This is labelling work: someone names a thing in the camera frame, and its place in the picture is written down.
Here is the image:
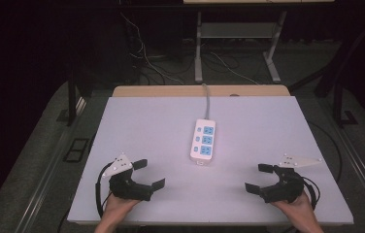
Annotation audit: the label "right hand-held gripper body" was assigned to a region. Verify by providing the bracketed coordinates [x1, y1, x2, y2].
[258, 152, 323, 204]

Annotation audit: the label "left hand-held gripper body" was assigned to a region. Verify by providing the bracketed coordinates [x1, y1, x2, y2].
[101, 152, 155, 202]

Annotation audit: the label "white power strip blue sockets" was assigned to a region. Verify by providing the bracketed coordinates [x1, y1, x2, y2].
[189, 118, 216, 167]

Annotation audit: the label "person's left hand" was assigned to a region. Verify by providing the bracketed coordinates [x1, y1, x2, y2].
[100, 193, 141, 227]

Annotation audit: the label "person's right hand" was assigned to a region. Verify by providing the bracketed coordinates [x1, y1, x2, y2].
[270, 191, 315, 225]

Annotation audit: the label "black metal stand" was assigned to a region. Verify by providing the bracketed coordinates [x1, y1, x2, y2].
[331, 82, 359, 128]
[55, 72, 89, 127]

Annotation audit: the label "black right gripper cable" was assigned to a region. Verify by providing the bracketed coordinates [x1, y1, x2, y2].
[301, 176, 321, 210]

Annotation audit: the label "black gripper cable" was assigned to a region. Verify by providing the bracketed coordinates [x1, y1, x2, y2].
[301, 176, 321, 210]
[94, 160, 115, 218]

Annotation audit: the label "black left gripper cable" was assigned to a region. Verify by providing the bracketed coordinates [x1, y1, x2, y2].
[94, 160, 115, 218]

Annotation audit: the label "black rectangular floor frame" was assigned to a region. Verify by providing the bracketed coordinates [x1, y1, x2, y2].
[62, 138, 91, 163]

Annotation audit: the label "black floor cable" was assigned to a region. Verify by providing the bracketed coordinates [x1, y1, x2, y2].
[306, 119, 344, 183]

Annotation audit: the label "grey power strip cable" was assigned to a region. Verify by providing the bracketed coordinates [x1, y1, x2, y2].
[201, 83, 212, 120]

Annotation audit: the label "white floor cable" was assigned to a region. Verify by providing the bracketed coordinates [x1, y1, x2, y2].
[120, 13, 184, 85]

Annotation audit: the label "grey metal desk frame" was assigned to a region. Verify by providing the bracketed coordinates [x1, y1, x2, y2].
[193, 10, 287, 84]

